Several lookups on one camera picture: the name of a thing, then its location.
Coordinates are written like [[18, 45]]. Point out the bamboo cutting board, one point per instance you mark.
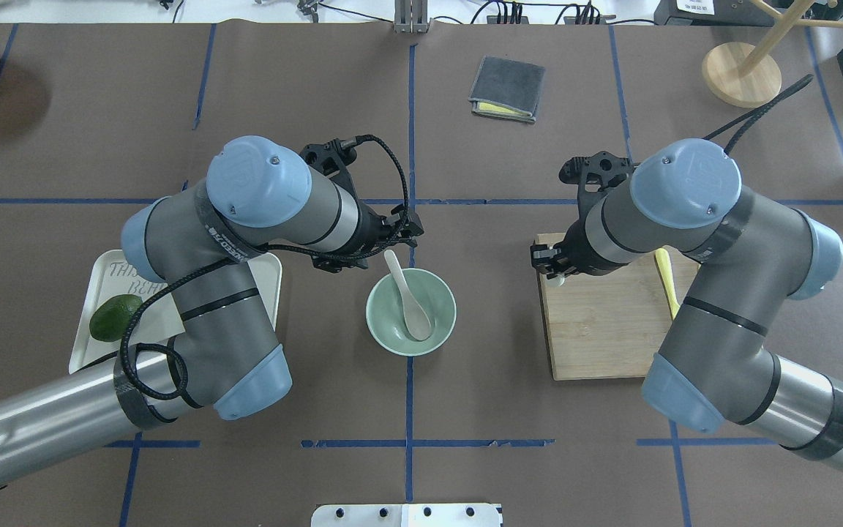
[[610, 327]]

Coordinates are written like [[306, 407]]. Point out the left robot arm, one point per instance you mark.
[[205, 339]]

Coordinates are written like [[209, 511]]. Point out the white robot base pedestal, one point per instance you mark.
[[477, 513]]

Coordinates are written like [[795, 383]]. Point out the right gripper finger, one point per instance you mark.
[[549, 269], [544, 254]]

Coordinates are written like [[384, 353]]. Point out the grey folded cloth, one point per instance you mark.
[[507, 89]]

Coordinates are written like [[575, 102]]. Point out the white bear print tray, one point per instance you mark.
[[114, 293]]

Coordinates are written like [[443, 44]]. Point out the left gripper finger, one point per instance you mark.
[[404, 219], [396, 239]]

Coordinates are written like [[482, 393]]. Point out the yellow plastic knife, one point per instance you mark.
[[669, 282]]

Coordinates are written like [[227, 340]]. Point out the white ceramic spoon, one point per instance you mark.
[[418, 324]]

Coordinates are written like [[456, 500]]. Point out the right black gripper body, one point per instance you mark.
[[572, 246]]

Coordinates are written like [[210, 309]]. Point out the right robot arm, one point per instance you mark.
[[753, 254]]

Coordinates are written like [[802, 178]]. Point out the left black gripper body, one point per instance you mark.
[[371, 226]]

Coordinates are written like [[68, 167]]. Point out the wooden mug tree stand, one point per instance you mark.
[[746, 75]]

